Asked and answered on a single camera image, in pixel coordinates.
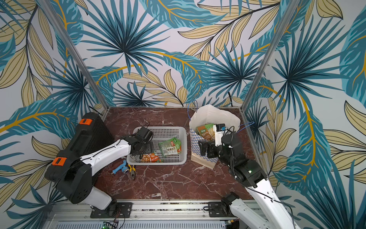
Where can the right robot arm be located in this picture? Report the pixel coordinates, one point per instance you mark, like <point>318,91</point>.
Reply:
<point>248,173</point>

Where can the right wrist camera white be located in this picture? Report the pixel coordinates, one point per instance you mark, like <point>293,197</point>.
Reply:
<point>219,131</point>

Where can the aluminium front rail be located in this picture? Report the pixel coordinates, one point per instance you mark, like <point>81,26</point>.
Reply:
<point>149,209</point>

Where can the left aluminium corner post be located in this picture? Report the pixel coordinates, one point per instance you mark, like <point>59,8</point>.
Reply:
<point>57,24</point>

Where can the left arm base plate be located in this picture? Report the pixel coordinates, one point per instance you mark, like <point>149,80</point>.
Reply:
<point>114,210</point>

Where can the blue handled tool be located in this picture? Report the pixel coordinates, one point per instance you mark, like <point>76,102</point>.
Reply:
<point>122,167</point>

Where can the grey plastic basket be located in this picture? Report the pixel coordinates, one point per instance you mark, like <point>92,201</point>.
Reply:
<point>161,134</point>

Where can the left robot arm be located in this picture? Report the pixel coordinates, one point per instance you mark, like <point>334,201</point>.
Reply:
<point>80,189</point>

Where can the yellow black pliers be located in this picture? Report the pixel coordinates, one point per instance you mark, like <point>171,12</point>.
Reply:
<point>132,172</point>

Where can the white blue checkered paper bag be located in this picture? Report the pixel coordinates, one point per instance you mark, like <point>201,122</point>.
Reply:
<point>208,114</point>

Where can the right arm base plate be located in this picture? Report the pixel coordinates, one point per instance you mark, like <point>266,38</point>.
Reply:
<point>218,210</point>

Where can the orange green basket packet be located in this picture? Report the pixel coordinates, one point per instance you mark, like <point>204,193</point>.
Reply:
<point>150,158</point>

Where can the aluminium corner post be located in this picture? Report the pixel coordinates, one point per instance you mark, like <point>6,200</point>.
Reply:
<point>57,24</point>
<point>271,49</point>

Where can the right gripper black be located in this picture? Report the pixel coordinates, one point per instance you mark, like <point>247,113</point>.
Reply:
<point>210,149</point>

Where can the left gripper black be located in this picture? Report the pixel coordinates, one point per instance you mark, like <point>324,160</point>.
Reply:
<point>150,149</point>

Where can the green orange condiment packet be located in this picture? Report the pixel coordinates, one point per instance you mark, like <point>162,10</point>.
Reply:
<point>170,147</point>

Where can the right aluminium corner post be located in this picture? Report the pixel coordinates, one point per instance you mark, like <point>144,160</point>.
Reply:
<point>271,49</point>

